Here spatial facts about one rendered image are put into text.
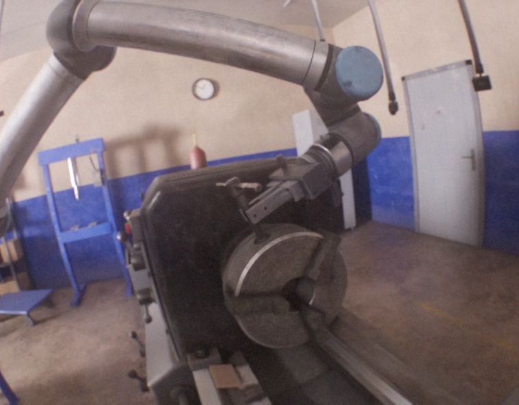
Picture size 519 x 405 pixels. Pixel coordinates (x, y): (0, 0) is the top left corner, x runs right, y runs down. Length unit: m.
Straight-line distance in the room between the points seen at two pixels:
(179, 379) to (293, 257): 0.54
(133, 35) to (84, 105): 3.67
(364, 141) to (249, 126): 3.65
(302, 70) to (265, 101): 3.90
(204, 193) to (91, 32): 0.42
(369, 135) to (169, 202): 0.46
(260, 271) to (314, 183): 0.18
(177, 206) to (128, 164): 3.32
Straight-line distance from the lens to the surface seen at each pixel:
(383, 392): 0.70
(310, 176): 0.51
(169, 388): 0.93
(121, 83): 4.15
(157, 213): 0.67
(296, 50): 0.47
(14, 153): 0.79
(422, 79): 3.94
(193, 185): 0.67
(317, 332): 0.60
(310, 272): 0.55
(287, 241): 0.52
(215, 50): 0.48
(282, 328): 0.59
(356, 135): 0.61
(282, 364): 0.97
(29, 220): 4.42
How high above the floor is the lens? 1.37
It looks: 10 degrees down
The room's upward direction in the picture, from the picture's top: 9 degrees counter-clockwise
